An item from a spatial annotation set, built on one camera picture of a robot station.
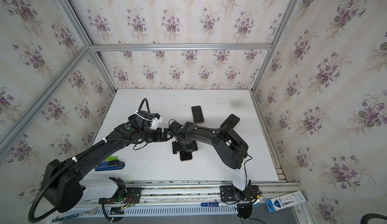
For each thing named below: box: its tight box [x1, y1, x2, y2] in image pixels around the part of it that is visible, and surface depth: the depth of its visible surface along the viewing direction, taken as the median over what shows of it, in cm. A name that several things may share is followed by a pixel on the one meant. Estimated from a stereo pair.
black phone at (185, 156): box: [179, 150, 193, 161], surface depth 86 cm
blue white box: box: [266, 190, 307, 213], surface depth 73 cm
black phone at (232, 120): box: [220, 114, 240, 129], surface depth 105 cm
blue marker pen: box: [200, 202, 229, 208], surface depth 71 cm
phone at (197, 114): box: [191, 105, 205, 124], surface depth 107 cm
